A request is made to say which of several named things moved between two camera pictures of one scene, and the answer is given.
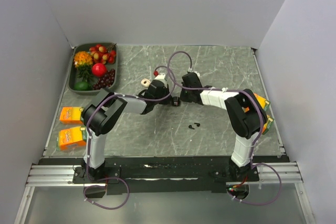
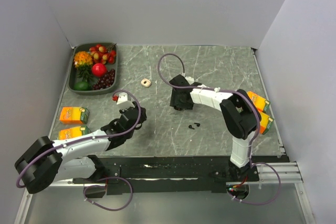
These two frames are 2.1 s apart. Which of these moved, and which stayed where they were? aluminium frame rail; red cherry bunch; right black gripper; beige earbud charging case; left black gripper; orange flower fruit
Moved: right black gripper; left black gripper
Stayed: aluminium frame rail; beige earbud charging case; red cherry bunch; orange flower fruit
